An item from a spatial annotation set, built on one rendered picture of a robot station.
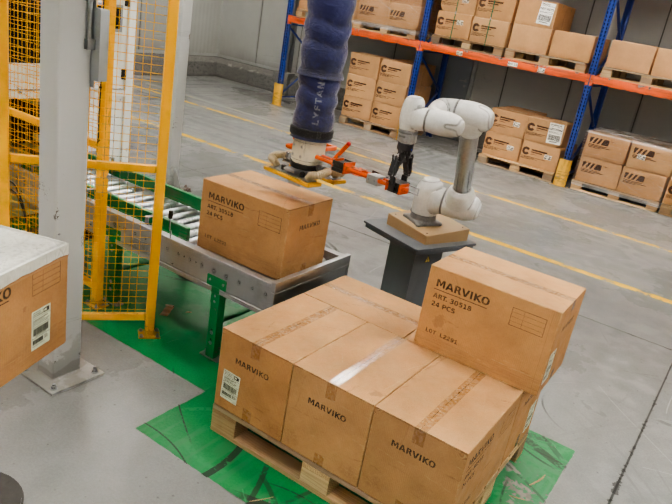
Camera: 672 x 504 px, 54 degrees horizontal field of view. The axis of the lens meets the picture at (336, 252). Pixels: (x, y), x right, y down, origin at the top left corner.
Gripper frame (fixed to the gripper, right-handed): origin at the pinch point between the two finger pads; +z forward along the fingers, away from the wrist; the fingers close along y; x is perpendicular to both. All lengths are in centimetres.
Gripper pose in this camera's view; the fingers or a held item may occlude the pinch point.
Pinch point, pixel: (397, 184)
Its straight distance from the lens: 315.3
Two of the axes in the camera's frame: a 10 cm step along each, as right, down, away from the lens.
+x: 7.2, 3.5, -6.0
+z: -1.7, 9.2, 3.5
